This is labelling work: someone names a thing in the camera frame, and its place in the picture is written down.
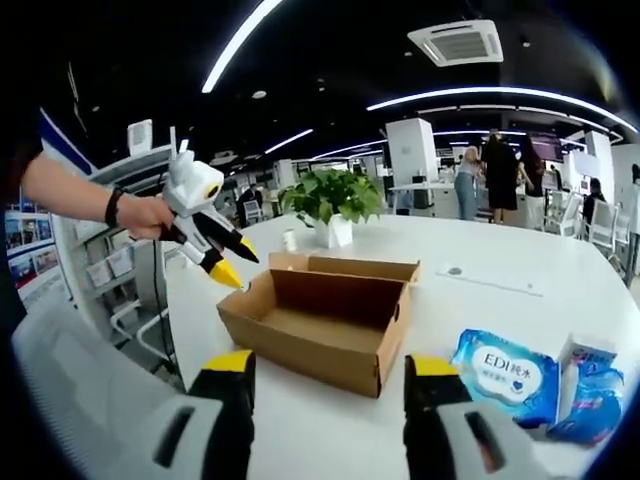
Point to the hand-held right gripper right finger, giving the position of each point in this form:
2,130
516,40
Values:
430,405

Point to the long curved ceiling light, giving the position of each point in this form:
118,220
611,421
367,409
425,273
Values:
500,90

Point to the black wristband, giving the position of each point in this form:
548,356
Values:
114,207

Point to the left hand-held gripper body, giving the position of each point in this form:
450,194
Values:
192,185

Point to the ceiling air conditioner vent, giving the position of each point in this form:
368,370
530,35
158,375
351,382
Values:
455,42

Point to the person's left hand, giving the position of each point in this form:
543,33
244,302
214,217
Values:
147,220

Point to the blue tissue pack soft item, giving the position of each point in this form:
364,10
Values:
595,400

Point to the brown cardboard shoe box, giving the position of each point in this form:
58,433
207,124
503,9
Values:
310,365

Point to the white office chair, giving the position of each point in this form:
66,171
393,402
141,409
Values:
90,380
606,220

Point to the small white box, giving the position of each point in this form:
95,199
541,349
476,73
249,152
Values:
570,380

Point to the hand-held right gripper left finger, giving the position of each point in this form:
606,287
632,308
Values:
225,410

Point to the white metal display rack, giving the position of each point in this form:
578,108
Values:
125,260

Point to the small white paper cup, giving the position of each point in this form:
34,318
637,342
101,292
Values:
290,241

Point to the potted green plant white pot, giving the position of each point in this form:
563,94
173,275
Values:
330,195

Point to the blue wet wipes soft item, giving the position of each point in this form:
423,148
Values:
505,375

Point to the straight ceiling light strip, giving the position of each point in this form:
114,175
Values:
235,45

